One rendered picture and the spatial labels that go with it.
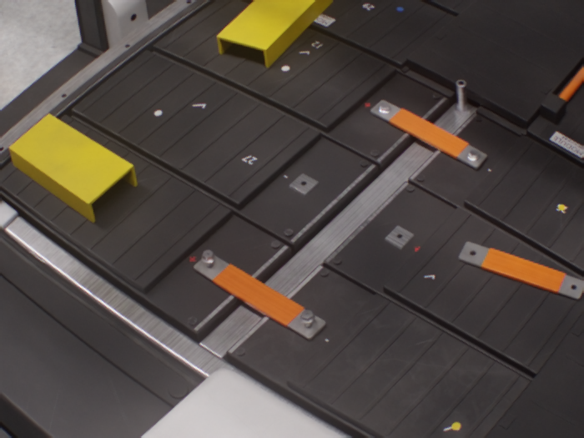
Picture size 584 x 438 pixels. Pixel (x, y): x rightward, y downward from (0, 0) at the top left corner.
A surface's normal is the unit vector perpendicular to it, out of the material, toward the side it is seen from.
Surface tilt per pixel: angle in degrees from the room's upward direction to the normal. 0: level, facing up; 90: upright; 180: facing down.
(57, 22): 0
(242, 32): 0
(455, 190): 0
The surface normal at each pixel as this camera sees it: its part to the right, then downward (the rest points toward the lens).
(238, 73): -0.10, -0.68
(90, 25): -0.65, 0.59
